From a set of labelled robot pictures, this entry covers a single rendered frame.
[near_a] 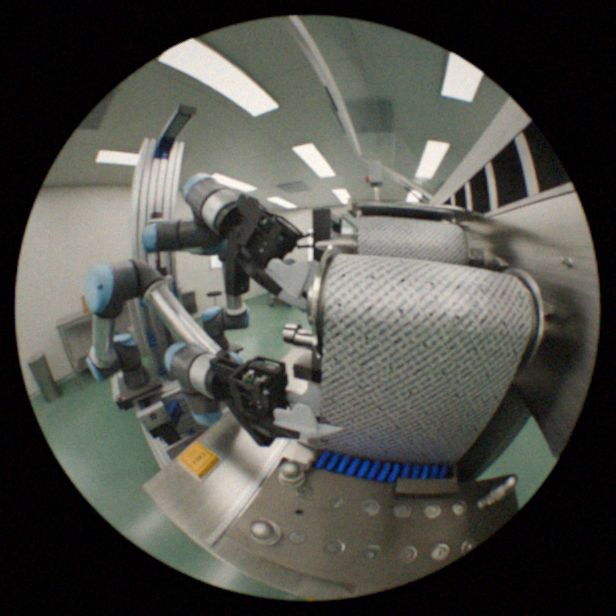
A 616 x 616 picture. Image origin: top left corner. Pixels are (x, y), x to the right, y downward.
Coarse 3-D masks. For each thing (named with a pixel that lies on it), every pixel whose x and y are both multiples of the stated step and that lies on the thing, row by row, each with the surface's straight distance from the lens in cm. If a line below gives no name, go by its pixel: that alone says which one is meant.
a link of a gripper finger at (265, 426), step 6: (258, 420) 29; (264, 420) 28; (270, 420) 28; (252, 426) 29; (258, 426) 29; (264, 426) 28; (270, 426) 28; (276, 426) 27; (264, 432) 28; (270, 432) 27; (276, 432) 27; (282, 432) 27; (288, 432) 27; (294, 432) 27; (282, 438) 28; (288, 438) 28; (294, 438) 28
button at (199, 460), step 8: (192, 448) 51; (200, 448) 50; (184, 456) 50; (192, 456) 50; (200, 456) 49; (208, 456) 48; (216, 456) 48; (184, 464) 50; (192, 464) 48; (200, 464) 48; (208, 464) 48; (192, 472) 50; (200, 472) 47
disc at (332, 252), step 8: (328, 248) 22; (336, 248) 24; (328, 256) 21; (336, 256) 24; (320, 264) 19; (328, 264) 21; (320, 272) 19; (320, 280) 19; (320, 288) 19; (320, 296) 19; (312, 304) 18; (320, 304) 19; (312, 312) 18; (320, 312) 19; (312, 320) 18; (320, 320) 20; (312, 328) 19; (320, 328) 20; (312, 336) 19; (320, 336) 21; (320, 344) 21; (320, 352) 22
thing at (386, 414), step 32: (352, 384) 22; (384, 384) 22; (416, 384) 22; (448, 384) 23; (480, 384) 25; (320, 416) 27; (352, 416) 26; (384, 416) 25; (416, 416) 25; (448, 416) 27; (480, 416) 29; (320, 448) 34; (352, 448) 31; (384, 448) 30; (416, 448) 31; (448, 448) 33
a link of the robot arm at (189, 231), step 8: (184, 224) 47; (192, 224) 46; (200, 224) 43; (184, 232) 46; (192, 232) 46; (200, 232) 45; (208, 232) 44; (184, 240) 47; (192, 240) 46; (200, 240) 46; (208, 240) 46; (216, 240) 46; (224, 240) 47; (184, 248) 49; (208, 248) 48; (216, 248) 48; (224, 248) 50
